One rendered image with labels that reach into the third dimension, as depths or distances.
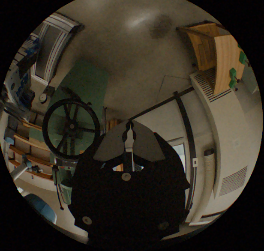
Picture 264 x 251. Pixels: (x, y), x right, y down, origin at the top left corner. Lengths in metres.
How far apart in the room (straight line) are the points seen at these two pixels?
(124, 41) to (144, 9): 0.44
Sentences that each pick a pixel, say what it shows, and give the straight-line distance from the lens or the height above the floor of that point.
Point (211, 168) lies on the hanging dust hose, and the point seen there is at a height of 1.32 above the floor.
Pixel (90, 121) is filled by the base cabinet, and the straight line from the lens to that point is 0.58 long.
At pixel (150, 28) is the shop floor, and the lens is 0.93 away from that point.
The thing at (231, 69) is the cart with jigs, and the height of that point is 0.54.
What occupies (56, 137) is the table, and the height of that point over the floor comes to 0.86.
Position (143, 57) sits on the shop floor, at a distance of 0.97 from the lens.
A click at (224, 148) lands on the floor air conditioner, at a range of 1.08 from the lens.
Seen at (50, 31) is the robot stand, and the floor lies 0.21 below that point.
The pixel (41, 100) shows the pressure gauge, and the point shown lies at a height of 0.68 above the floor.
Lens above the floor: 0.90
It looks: 24 degrees down
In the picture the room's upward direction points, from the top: 177 degrees clockwise
